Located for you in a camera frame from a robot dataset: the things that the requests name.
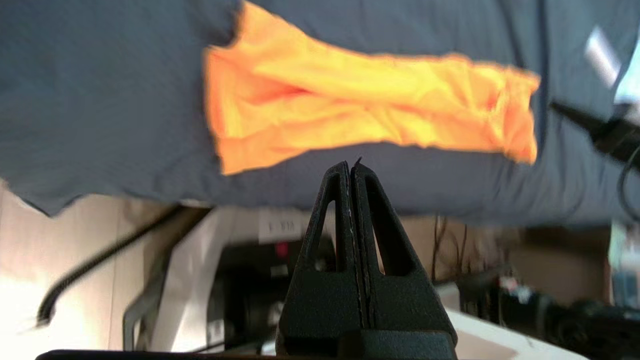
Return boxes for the yellow t-shirt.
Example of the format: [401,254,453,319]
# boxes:
[202,0,542,176]

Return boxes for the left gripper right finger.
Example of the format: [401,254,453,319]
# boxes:
[350,157,458,360]

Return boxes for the blue bed sheet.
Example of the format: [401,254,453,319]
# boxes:
[0,0,640,228]

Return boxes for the robot torso and base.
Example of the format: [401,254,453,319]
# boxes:
[122,205,640,360]

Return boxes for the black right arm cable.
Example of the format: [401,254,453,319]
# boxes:
[616,145,640,222]

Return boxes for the white foam tray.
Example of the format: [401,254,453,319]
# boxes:
[445,306,588,360]

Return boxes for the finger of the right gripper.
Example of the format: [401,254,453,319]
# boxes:
[550,103,603,138]
[550,102,611,128]

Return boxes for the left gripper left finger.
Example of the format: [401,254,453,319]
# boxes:
[276,161,362,353]

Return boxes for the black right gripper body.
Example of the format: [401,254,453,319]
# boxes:
[595,117,640,173]

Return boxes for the thin black cable bundle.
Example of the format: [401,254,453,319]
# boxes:
[430,215,471,281]

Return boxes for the black coiled cable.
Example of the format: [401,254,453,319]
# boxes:
[36,205,211,327]

